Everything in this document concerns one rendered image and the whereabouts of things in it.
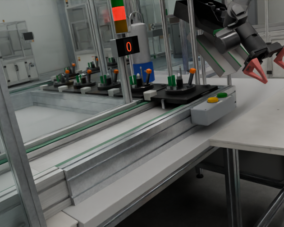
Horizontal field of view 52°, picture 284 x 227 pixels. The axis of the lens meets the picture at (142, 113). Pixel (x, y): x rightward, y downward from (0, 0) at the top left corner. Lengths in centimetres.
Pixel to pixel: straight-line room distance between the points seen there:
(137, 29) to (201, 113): 127
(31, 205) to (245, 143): 67
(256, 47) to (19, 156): 73
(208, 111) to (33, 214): 66
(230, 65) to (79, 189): 103
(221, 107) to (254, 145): 21
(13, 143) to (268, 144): 74
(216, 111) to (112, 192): 51
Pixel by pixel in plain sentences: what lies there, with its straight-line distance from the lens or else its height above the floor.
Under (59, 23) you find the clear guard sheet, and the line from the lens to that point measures 111.
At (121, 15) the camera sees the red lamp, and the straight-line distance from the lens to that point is 122.
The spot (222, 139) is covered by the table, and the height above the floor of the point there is 86.
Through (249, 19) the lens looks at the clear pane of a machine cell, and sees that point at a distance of 545.
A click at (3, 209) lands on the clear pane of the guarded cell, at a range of 69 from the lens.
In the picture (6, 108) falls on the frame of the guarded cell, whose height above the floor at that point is 116.
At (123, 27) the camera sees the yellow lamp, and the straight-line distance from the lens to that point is 122.
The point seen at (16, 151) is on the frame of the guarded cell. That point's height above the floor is 107.
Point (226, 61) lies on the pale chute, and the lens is 156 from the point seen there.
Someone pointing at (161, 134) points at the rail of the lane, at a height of 92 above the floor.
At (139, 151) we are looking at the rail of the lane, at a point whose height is 91.
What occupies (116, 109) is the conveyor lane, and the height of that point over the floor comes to 96.
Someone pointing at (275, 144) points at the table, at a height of 86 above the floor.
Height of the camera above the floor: 127
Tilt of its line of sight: 16 degrees down
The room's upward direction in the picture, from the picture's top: 9 degrees counter-clockwise
